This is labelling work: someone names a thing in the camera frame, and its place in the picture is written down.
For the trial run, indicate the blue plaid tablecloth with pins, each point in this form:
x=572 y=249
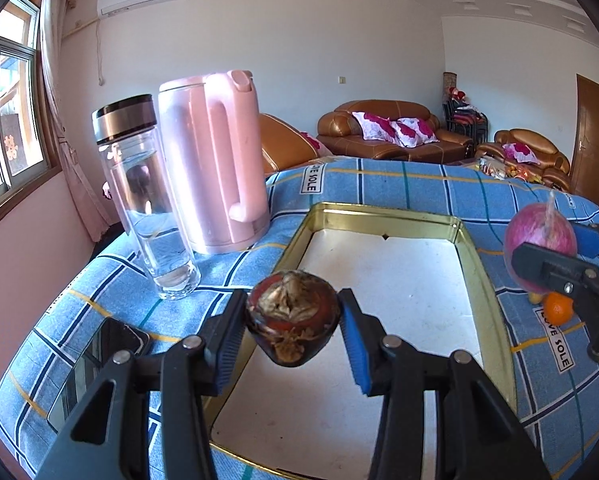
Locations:
x=379 y=185

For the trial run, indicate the coffee table with snacks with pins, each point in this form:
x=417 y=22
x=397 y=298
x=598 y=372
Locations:
x=504 y=170

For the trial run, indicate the small yellow fruit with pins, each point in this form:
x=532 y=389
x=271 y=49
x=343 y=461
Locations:
x=534 y=298

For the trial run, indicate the red floral pillow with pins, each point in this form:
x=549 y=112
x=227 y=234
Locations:
x=317 y=144

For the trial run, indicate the black smartphone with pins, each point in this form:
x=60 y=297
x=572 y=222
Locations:
x=99 y=355

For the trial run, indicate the stack of dark chairs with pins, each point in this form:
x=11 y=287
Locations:
x=467 y=122

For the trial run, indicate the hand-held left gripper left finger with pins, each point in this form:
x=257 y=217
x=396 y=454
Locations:
x=227 y=355

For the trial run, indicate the red plush toy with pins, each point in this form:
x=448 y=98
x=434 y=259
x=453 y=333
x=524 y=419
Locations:
x=458 y=94

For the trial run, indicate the tall patterned vase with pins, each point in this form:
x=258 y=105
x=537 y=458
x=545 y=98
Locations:
x=450 y=82

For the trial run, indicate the pink curtain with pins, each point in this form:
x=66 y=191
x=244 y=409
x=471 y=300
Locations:
x=74 y=160

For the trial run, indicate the dark brown mangosteen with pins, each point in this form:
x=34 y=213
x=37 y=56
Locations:
x=292 y=320

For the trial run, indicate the brown leather armchair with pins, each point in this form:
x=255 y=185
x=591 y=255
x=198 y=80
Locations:
x=549 y=155
x=284 y=147

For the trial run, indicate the brown leather sofa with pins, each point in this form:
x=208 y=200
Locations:
x=379 y=152

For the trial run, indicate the pink electric kettle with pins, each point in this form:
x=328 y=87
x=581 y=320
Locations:
x=194 y=160

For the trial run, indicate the brown wooden door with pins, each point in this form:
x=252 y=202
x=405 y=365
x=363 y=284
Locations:
x=597 y=145

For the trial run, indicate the white pillow with red flowers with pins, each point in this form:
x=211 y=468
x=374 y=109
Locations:
x=374 y=127
x=522 y=154
x=417 y=132

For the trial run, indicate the gold metal tin box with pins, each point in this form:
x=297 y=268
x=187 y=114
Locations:
x=404 y=280

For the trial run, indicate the orange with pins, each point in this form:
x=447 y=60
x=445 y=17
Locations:
x=559 y=310

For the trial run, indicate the clear glass water bottle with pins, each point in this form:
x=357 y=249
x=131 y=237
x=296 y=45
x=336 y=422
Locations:
x=144 y=210

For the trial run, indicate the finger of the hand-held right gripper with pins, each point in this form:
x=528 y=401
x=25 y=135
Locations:
x=589 y=240
x=544 y=265

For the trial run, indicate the wooden framed window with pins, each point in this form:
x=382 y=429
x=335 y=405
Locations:
x=9 y=110

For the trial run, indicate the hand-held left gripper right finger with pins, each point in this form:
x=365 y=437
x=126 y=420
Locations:
x=357 y=350

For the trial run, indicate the red onion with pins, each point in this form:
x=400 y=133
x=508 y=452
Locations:
x=534 y=230

